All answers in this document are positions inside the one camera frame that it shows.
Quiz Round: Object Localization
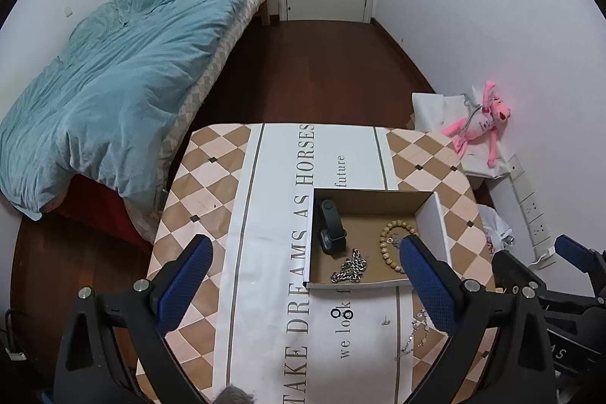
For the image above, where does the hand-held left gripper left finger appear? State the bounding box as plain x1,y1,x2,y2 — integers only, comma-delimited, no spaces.
54,234,215,404

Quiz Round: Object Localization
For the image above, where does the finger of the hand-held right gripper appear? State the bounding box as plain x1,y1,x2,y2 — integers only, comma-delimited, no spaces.
491,249,551,303
554,234,606,307

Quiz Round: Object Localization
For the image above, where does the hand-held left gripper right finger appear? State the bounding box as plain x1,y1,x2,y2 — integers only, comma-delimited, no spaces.
399,235,560,404

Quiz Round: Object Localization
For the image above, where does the silver necklace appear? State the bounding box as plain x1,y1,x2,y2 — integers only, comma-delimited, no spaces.
394,308,433,360

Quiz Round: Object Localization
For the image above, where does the cardboard box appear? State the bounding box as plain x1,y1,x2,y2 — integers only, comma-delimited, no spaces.
303,187,451,290

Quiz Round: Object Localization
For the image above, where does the white plastic bag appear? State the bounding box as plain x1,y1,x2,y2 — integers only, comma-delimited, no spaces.
478,204,517,254

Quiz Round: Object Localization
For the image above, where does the checkered printed tablecloth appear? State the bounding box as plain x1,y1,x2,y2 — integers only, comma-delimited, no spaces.
136,123,498,404

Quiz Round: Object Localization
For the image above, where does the black smart band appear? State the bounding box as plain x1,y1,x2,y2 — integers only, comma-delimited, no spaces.
318,199,348,254

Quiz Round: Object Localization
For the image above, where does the grey furry thing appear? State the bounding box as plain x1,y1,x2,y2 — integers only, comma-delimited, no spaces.
215,386,256,404

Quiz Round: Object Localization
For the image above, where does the pink plush toy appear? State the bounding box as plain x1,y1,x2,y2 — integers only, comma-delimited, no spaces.
442,81,514,165

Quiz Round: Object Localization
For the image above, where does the white paper bag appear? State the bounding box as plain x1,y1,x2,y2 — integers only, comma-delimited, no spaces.
411,92,456,133

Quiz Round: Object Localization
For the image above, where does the bed with checkered sheet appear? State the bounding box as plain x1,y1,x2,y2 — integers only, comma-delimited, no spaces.
0,0,280,254

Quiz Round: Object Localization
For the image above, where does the blue duvet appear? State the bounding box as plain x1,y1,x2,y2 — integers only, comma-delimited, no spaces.
0,0,273,221

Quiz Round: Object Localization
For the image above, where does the white charger with cable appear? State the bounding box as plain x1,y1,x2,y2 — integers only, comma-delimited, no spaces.
529,245,558,267

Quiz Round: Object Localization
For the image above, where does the wooden bead bracelet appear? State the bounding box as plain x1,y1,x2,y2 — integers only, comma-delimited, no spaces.
379,219,421,275

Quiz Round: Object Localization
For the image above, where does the silver chain bracelet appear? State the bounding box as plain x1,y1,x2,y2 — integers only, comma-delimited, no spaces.
330,248,367,284

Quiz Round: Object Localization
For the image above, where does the black cable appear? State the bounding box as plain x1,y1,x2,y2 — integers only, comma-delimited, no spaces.
2,309,29,362

